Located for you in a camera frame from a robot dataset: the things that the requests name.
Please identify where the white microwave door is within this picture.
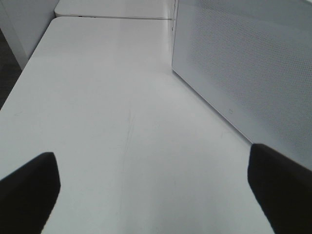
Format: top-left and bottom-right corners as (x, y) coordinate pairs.
(172, 0), (312, 168)

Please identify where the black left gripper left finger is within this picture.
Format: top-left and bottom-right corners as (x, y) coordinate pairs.
(0, 152), (60, 234)

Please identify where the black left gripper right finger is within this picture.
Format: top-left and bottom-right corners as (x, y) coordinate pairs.
(248, 144), (312, 234)

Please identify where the white microwave oven body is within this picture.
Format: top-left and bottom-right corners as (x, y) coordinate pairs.
(169, 0), (179, 48)

